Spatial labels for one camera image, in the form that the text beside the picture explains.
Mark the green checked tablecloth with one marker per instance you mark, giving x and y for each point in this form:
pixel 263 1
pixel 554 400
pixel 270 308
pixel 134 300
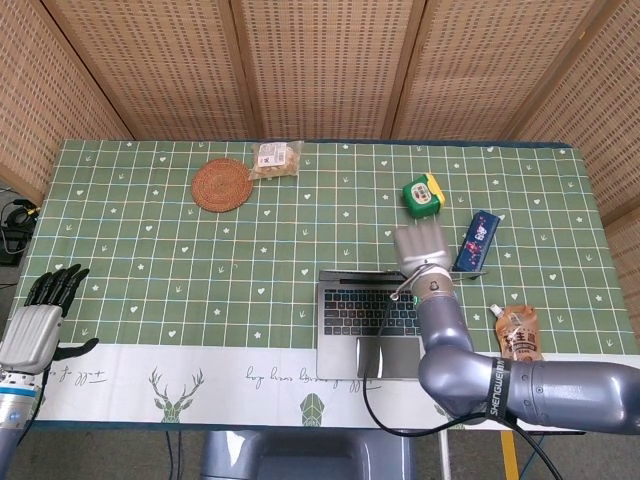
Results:
pixel 175 280

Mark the round woven rattan coaster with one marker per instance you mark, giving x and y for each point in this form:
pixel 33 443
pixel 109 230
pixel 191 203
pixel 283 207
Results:
pixel 220 185

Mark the packaged bread in clear bag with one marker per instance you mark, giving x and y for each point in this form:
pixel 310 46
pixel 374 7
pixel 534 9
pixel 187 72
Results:
pixel 275 160

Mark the green box with yellow lid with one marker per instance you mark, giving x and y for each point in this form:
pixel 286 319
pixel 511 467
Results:
pixel 422 196

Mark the yellow table leg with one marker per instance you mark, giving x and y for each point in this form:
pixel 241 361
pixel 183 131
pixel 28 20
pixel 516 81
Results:
pixel 508 457

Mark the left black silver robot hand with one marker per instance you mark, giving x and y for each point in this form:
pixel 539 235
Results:
pixel 30 340

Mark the grey plastic chair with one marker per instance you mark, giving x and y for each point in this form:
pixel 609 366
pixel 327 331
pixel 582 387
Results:
pixel 305 457

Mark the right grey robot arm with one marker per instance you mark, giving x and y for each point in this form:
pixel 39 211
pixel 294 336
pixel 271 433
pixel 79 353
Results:
pixel 550 390

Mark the bamboo folding screen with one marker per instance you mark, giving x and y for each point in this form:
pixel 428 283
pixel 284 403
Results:
pixel 320 65

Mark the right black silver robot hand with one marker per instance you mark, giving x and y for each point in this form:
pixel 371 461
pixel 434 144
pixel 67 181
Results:
pixel 422 247

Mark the white table leg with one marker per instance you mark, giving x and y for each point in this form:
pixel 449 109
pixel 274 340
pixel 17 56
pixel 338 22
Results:
pixel 444 457

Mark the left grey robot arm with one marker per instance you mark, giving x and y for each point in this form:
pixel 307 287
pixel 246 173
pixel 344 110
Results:
pixel 12 425

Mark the blue snack package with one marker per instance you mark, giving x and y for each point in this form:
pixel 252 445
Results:
pixel 477 242

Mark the silver laptop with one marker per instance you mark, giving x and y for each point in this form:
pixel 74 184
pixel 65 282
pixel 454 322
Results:
pixel 350 320

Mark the brown drink pouch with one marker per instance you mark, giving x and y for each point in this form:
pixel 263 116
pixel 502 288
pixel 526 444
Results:
pixel 520 337

